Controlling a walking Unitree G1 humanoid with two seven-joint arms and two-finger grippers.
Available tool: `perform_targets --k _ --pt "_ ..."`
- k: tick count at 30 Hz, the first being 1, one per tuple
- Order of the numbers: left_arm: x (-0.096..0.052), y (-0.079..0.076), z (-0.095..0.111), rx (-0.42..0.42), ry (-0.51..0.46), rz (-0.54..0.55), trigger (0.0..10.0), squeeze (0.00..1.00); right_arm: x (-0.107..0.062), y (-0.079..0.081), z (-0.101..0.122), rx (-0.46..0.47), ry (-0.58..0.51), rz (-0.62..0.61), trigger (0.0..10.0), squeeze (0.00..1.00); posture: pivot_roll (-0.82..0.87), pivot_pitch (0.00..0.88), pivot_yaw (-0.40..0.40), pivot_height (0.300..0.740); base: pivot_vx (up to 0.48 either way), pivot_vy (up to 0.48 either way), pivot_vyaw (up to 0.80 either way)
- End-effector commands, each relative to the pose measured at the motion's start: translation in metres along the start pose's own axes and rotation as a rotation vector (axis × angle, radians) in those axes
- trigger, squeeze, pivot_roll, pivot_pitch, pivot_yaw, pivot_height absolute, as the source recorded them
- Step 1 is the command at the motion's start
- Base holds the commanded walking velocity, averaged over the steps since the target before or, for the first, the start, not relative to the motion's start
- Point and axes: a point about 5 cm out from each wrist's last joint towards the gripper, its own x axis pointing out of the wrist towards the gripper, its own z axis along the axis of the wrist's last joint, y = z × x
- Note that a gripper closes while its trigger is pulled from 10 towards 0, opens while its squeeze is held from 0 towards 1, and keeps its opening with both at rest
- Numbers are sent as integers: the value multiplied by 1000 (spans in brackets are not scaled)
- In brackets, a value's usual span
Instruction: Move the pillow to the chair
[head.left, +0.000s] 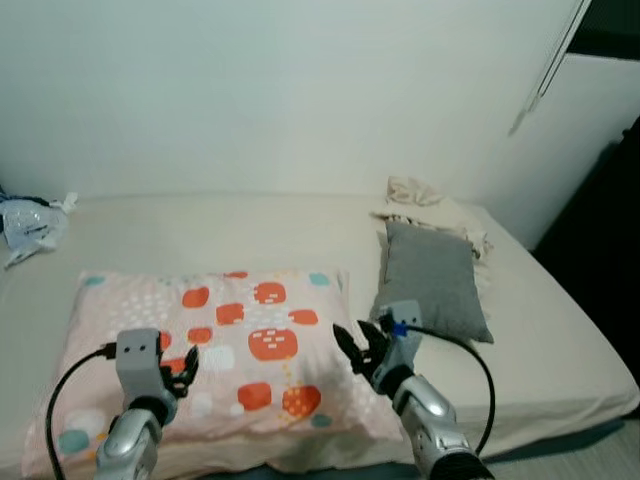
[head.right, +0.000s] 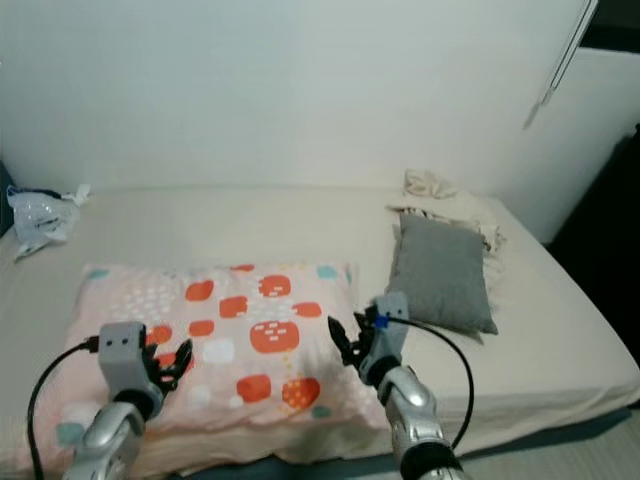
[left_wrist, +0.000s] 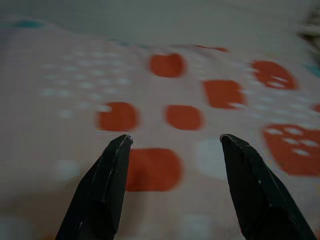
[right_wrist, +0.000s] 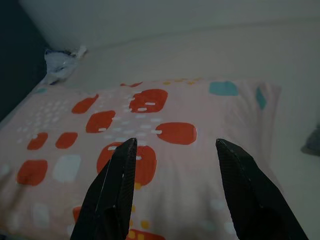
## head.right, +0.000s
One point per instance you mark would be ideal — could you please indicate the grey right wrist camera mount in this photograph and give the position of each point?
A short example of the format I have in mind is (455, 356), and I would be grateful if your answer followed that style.
(390, 335)

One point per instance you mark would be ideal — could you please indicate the cream bed mattress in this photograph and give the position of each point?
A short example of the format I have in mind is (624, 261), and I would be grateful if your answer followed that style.
(260, 225)

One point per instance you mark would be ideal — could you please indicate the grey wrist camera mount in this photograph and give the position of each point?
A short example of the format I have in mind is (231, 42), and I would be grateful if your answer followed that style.
(122, 350)
(390, 335)

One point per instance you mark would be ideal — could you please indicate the clear plastic bag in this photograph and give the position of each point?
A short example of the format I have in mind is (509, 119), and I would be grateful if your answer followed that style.
(40, 220)

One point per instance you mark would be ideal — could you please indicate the pink orange patterned pillow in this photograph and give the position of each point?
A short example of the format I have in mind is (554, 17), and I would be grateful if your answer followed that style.
(120, 300)

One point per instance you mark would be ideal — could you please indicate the beige crumpled blanket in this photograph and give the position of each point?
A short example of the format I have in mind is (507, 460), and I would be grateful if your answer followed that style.
(425, 185)

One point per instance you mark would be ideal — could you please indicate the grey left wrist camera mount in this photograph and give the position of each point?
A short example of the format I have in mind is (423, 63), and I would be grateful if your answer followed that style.
(122, 350)

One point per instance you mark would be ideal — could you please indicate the grey pillow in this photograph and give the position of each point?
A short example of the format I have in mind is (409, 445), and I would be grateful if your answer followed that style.
(440, 265)

